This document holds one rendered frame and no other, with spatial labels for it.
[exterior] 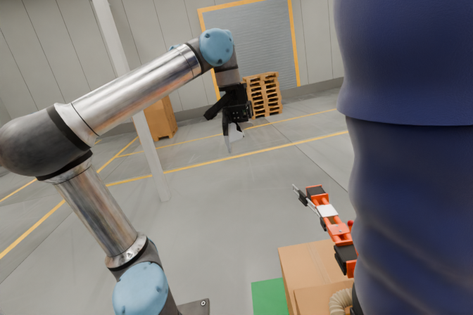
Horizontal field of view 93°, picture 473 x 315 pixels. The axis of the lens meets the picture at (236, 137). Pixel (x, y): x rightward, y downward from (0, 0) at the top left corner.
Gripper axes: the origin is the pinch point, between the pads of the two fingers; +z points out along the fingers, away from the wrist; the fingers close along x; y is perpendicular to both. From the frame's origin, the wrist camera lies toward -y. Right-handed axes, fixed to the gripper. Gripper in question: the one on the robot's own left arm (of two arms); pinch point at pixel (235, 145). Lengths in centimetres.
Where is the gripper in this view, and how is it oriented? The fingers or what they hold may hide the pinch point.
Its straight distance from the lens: 76.6
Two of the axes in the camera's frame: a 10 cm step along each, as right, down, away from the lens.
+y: 9.3, -0.8, -3.5
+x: 3.0, -3.4, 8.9
